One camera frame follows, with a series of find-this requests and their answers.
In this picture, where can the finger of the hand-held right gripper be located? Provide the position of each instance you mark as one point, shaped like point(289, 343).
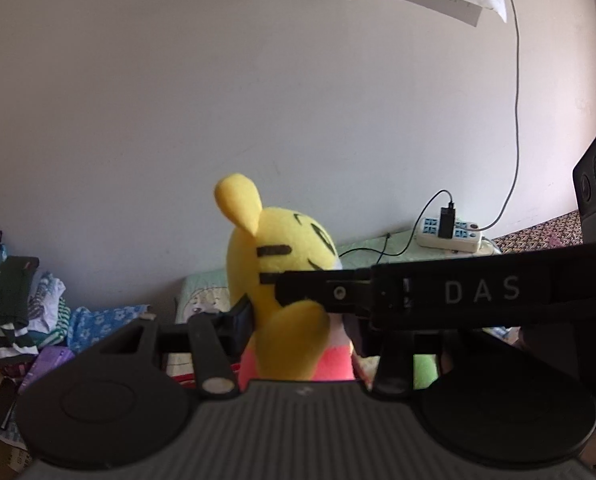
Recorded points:
point(323, 291)

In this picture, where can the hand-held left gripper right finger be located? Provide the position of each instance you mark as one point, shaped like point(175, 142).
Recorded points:
point(393, 360)

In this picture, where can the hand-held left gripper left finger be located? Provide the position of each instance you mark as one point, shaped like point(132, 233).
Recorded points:
point(235, 327)

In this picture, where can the yellow tiger plush toy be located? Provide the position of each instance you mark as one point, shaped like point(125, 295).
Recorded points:
point(278, 225)

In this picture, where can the white power strip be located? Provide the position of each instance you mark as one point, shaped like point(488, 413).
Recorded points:
point(450, 237)

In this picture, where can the brown patterned blanket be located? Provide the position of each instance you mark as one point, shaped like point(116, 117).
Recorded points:
point(537, 235)

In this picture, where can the black charger plug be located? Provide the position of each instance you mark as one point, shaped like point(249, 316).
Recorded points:
point(447, 220)

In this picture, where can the blue floral cloth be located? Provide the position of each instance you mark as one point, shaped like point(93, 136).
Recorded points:
point(98, 325)

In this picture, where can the purple box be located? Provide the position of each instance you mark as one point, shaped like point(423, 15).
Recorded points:
point(45, 362)

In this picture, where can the pile of folded clothes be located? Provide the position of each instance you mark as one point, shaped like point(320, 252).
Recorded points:
point(13, 305)

